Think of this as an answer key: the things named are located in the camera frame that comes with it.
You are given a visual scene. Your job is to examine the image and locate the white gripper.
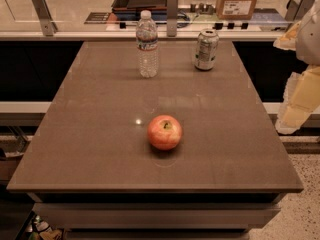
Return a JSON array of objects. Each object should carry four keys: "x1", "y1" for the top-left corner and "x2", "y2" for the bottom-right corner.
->
[{"x1": 273, "y1": 0, "x2": 320, "y2": 134}]

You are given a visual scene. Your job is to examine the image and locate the silver green 7up can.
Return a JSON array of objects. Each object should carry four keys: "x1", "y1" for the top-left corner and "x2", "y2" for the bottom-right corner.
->
[{"x1": 194, "y1": 29, "x2": 219, "y2": 71}]

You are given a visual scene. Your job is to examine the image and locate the cardboard box with label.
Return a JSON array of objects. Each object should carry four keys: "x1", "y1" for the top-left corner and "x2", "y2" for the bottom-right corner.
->
[{"x1": 216, "y1": 0, "x2": 257, "y2": 20}]

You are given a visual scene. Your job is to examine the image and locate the red yellow apple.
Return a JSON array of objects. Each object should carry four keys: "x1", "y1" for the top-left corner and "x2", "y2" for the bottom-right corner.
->
[{"x1": 147, "y1": 115, "x2": 182, "y2": 150}]

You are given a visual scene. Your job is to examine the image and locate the clear plastic water bottle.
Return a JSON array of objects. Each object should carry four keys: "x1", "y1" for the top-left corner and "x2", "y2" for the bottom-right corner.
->
[{"x1": 136, "y1": 10, "x2": 159, "y2": 78}]

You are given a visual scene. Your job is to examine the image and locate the bin with colourful items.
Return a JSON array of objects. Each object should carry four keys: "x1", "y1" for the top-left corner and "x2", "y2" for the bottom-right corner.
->
[{"x1": 14, "y1": 212, "x2": 64, "y2": 240}]

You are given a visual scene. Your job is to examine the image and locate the right metal glass bracket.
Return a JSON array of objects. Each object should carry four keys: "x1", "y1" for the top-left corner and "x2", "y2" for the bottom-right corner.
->
[{"x1": 285, "y1": 0, "x2": 315, "y2": 26}]

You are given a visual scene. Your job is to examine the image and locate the metal glass bracket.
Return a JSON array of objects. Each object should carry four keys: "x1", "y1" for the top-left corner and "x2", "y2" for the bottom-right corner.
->
[
  {"x1": 285, "y1": 0, "x2": 315, "y2": 26},
  {"x1": 31, "y1": 0, "x2": 57, "y2": 36},
  {"x1": 167, "y1": 0, "x2": 178, "y2": 37}
]

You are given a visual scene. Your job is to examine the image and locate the middle metal glass bracket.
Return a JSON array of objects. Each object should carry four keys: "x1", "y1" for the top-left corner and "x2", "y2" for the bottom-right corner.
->
[{"x1": 167, "y1": 0, "x2": 178, "y2": 37}]

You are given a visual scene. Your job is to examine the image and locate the left metal glass bracket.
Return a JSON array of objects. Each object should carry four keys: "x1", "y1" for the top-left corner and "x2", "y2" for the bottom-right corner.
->
[{"x1": 31, "y1": 0, "x2": 57, "y2": 36}]

